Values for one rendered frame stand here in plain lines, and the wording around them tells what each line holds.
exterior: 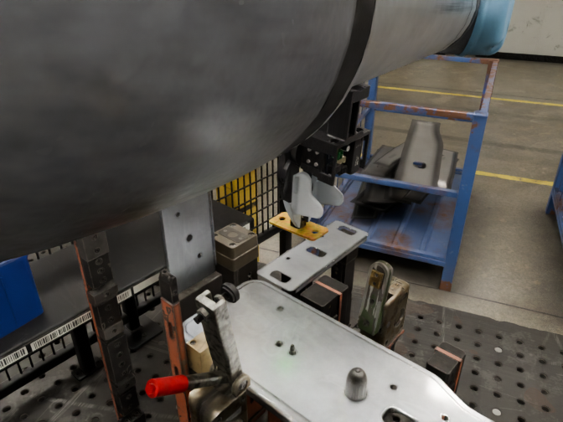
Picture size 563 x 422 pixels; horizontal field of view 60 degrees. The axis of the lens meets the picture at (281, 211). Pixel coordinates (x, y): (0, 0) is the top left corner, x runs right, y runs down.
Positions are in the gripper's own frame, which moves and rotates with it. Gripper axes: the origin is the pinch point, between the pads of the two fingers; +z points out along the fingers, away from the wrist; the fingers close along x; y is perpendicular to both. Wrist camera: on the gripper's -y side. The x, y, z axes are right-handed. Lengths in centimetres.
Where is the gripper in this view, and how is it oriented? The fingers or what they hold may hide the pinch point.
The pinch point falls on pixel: (298, 213)
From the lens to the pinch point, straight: 68.5
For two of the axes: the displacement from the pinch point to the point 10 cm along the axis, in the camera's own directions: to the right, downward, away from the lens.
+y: 7.5, 3.8, -5.4
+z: -0.5, 8.5, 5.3
